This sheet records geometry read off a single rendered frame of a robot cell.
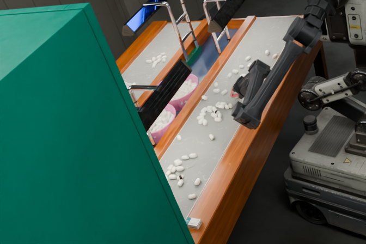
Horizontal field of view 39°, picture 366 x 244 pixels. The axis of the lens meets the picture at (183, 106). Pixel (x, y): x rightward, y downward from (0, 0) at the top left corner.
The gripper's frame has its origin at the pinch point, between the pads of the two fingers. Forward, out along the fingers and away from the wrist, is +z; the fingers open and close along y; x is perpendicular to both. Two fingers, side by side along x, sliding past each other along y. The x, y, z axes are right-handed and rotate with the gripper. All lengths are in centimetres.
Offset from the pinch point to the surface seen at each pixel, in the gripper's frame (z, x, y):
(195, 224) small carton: -5, 14, 70
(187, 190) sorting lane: 10, 8, 51
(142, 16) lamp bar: 42, -62, -44
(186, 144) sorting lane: 21.7, -1.7, 23.2
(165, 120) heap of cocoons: 37.5, -15.0, 7.9
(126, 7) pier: 131, -88, -130
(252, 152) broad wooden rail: -3.2, 21.0, 22.2
